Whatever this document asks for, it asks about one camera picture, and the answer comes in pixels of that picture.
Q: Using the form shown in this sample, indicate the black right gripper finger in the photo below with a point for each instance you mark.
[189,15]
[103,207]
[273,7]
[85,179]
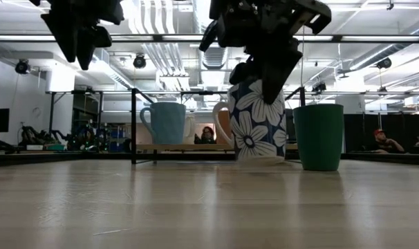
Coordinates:
[244,72]
[277,69]

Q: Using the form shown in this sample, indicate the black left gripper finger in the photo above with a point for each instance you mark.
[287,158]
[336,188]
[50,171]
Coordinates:
[64,34]
[90,43]

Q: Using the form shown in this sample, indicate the orange mug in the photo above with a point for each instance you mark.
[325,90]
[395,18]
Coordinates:
[225,124]

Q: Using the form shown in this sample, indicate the blue white floral mug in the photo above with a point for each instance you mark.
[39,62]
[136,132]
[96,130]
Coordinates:
[258,131]

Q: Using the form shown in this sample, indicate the green cup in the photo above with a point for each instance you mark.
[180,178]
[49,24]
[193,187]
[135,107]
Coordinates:
[318,138]

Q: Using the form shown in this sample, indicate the light blue mug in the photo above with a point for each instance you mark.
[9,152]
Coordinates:
[166,122]

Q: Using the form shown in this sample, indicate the background black robot arm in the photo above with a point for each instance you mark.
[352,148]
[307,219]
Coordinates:
[40,136]

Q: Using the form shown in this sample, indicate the black ceiling spotlight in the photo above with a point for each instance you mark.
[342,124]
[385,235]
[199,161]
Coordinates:
[139,61]
[384,63]
[22,66]
[319,88]

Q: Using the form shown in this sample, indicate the person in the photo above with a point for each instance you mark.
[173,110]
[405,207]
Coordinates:
[386,141]
[206,135]

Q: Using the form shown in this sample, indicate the black partition screen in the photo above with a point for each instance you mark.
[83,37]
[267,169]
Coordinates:
[361,131]

